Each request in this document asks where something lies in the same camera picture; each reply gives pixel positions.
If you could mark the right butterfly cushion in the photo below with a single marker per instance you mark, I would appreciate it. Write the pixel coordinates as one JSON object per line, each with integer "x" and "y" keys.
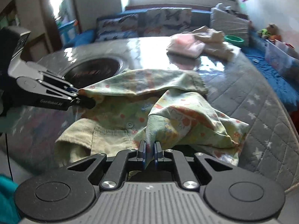
{"x": 164, "y": 21}

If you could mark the pink plastic packet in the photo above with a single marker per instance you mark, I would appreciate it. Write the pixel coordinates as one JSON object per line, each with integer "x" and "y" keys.
{"x": 185, "y": 44}

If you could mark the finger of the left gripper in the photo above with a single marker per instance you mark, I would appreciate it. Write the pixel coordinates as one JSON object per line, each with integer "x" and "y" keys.
{"x": 79, "y": 100}
{"x": 58, "y": 83}

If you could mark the green plastic bowl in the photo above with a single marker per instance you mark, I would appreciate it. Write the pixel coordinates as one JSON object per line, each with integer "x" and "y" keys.
{"x": 234, "y": 40}

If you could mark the white plush toy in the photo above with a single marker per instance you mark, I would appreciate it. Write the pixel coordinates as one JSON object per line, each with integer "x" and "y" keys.
{"x": 223, "y": 7}

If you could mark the left butterfly cushion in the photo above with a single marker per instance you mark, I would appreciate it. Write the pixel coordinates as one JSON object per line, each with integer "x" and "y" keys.
{"x": 117, "y": 28}

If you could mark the round black induction cooktop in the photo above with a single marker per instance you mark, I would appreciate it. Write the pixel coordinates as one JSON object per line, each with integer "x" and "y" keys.
{"x": 93, "y": 71}

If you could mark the dark wooden cabinet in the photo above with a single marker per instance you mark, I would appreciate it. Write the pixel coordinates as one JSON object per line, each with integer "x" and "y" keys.
{"x": 33, "y": 48}

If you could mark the blue sofa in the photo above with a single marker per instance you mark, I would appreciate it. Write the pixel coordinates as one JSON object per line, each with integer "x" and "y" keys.
{"x": 285, "y": 88}

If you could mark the floral striped baby shirt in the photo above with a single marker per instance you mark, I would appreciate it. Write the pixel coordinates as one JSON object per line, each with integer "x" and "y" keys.
{"x": 151, "y": 105}

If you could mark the brown door frame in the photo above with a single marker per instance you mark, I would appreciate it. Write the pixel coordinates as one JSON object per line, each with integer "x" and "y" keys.
{"x": 50, "y": 24}

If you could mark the grey white pillow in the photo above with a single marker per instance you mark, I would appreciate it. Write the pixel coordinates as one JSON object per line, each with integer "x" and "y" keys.
{"x": 229, "y": 24}

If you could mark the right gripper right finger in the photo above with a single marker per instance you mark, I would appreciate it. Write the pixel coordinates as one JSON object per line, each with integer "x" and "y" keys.
{"x": 175, "y": 162}

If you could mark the butterfly cushion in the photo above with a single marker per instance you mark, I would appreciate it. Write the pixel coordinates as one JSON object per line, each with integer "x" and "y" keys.
{"x": 164, "y": 21}
{"x": 117, "y": 28}

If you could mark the beige crumpled garment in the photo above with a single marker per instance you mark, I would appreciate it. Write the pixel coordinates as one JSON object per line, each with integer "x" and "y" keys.
{"x": 214, "y": 43}

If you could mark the teddy bear plush toy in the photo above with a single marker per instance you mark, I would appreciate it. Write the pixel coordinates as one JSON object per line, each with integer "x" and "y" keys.
{"x": 270, "y": 33}

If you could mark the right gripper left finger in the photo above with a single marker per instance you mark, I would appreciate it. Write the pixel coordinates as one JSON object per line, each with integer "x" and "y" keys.
{"x": 114, "y": 171}

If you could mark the teal cloth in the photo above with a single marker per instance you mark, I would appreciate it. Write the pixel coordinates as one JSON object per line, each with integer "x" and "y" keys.
{"x": 8, "y": 211}

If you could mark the clear plastic storage box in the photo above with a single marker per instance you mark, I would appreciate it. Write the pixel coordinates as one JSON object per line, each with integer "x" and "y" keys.
{"x": 282, "y": 58}

